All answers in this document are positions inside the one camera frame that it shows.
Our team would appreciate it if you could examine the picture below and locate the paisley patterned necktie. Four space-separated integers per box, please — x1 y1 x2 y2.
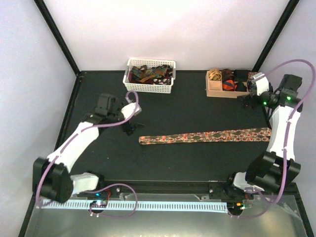
139 127 272 145

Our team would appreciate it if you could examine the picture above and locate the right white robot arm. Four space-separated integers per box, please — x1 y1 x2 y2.
224 73 303 199

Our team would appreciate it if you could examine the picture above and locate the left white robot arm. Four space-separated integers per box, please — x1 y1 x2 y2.
32 91 142 203

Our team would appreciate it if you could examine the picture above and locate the pile of ties in basket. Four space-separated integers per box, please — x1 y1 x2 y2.
128 65 173 85

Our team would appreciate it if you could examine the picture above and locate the black rolled tie front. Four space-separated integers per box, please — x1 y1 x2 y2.
235 81 247 92

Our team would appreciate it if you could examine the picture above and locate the black rolled tie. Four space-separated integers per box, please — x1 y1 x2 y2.
235 81 247 92
234 70 249 82

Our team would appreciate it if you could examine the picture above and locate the blue patterned rolled tie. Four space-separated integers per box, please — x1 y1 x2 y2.
247 79 256 93

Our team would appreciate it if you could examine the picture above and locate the orange blue rolled tie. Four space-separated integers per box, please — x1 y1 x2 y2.
222 79 236 91

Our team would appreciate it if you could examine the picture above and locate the brown patterned rolled tie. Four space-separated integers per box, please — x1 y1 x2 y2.
248 72 258 79

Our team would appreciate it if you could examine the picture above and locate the dark red rolled tie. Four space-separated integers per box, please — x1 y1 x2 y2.
221 69 235 81

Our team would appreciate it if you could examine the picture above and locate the wooden compartment tray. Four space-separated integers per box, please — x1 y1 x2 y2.
205 72 249 98

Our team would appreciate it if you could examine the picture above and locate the white plastic basket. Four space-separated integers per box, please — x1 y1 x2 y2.
123 58 176 94

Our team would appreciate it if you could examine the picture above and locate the clear acrylic sheet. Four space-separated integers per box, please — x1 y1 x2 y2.
22 194 310 237

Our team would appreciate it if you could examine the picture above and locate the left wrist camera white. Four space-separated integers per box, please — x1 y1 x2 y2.
121 102 142 119

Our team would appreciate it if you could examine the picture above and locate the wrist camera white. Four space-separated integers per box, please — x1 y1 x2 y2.
250 73 270 95
121 102 142 119

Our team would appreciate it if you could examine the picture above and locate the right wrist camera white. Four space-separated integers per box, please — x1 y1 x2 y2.
250 73 270 95

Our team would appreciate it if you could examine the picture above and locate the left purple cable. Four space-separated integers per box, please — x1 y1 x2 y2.
36 90 140 219

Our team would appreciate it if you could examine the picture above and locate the purple cable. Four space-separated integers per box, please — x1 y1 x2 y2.
36 90 140 219
227 59 316 219

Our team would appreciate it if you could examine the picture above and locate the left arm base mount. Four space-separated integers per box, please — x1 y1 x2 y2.
79 183 125 197

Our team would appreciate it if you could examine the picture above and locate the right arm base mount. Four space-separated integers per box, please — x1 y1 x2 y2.
208 182 254 201

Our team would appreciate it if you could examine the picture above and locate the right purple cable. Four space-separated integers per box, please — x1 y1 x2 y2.
227 59 316 219

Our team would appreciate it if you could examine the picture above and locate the white slotted cable duct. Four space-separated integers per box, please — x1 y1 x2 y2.
41 199 228 214

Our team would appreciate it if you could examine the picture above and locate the right black frame post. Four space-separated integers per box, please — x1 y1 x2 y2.
251 0 300 72

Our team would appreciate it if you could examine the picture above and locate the black frame post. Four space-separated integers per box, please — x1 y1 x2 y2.
34 0 80 76
251 0 300 72

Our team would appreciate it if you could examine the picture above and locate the left black frame post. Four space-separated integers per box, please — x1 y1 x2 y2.
34 0 80 76

